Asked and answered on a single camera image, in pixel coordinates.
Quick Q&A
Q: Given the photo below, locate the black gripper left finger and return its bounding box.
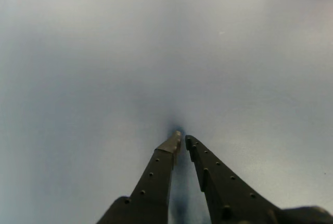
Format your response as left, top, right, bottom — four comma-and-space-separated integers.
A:
96, 131, 182, 224

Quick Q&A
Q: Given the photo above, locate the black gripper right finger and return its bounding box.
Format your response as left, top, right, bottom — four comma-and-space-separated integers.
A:
185, 134, 285, 224

